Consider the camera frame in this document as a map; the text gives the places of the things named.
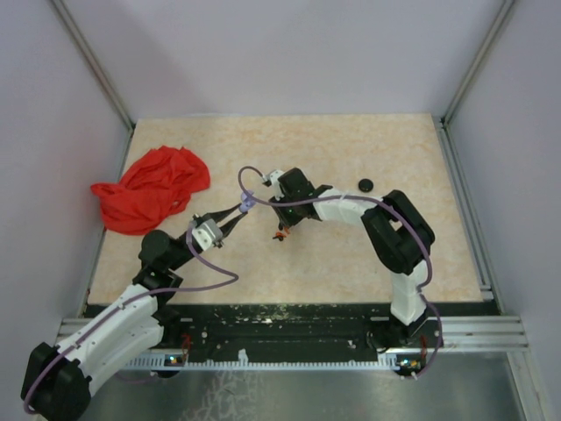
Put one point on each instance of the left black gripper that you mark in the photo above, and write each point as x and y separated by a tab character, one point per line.
216	216

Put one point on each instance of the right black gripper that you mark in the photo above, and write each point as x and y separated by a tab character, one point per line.
285	219

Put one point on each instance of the lilac earbud charging case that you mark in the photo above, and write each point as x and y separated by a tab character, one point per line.
246	202

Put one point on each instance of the black orange earbud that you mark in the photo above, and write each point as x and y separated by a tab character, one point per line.
279	237
283	228

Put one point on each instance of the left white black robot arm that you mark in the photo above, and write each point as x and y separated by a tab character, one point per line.
60	380

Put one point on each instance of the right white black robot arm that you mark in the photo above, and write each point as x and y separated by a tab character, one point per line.
400	236

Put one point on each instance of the black round case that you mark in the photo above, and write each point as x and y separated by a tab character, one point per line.
365	185

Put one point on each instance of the red crumpled cloth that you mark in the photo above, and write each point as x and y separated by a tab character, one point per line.
156	186

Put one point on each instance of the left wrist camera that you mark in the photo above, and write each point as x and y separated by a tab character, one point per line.
206	235

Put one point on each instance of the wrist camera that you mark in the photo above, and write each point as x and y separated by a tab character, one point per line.
206	235
272	177

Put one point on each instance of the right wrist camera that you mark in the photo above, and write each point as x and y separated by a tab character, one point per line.
272	177

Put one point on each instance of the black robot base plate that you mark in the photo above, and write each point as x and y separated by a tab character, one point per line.
290	332

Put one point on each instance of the right aluminium frame post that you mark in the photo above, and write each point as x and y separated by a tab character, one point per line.
492	37

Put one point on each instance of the aluminium frame post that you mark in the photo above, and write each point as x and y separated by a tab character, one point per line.
85	50
492	37

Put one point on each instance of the aluminium rail right side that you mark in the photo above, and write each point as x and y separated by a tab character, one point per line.
502	333

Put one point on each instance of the left aluminium frame post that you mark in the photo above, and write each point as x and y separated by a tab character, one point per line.
85	50

